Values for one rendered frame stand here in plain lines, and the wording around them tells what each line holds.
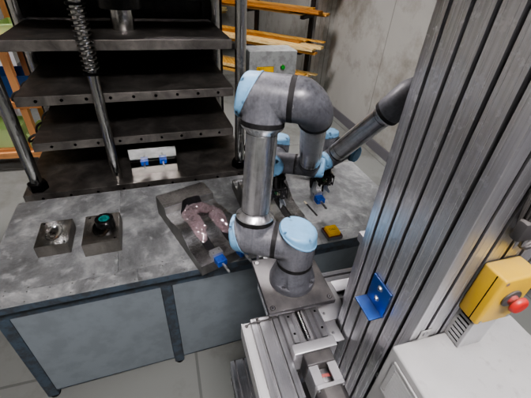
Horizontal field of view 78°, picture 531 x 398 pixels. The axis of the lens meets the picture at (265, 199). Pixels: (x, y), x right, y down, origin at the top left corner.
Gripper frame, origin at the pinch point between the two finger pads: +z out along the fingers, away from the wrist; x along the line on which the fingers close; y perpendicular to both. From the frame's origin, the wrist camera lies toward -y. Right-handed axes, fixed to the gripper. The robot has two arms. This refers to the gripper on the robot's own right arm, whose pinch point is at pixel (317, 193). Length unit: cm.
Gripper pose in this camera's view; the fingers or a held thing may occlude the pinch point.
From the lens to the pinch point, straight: 170.9
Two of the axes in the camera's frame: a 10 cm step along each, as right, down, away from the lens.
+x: 9.5, -1.4, 2.9
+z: -0.5, 8.1, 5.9
